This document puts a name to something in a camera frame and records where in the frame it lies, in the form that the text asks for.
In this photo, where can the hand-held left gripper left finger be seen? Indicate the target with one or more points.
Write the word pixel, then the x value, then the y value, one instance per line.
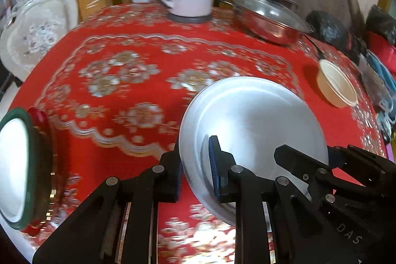
pixel 173 177

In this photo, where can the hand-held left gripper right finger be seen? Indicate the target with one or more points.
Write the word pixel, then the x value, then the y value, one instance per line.
pixel 215 165

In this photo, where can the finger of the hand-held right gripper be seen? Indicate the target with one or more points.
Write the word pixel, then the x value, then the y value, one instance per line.
pixel 362 165
pixel 297 162

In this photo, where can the silver metal plate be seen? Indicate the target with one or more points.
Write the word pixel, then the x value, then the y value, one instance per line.
pixel 256 115

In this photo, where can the green plastic bowl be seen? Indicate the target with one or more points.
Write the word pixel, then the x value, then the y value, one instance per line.
pixel 31 152

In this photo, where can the red glass plate gold rim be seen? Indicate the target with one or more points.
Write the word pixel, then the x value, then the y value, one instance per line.
pixel 37 117

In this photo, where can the large white bowl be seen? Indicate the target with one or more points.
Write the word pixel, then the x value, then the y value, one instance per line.
pixel 12 165

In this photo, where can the cream plastic bowl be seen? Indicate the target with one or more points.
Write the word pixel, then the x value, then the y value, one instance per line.
pixel 337 81

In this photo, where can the pile of blue face masks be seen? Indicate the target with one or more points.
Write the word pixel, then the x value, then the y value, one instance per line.
pixel 377 78

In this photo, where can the red patterned tablecloth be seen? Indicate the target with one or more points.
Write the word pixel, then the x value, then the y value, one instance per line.
pixel 123 81

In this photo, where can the red bag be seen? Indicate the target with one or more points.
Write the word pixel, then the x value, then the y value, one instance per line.
pixel 383 50

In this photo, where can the steel pan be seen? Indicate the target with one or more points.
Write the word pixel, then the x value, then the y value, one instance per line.
pixel 266 30

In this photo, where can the black plastic bag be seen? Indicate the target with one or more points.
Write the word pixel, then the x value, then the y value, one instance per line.
pixel 380 22
pixel 328 29

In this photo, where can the glass pan lid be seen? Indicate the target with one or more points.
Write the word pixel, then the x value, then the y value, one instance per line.
pixel 269 9

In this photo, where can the cardboard box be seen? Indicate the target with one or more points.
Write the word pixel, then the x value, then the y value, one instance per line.
pixel 92 4

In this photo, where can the white ornate chair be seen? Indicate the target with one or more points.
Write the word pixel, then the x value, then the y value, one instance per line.
pixel 37 32

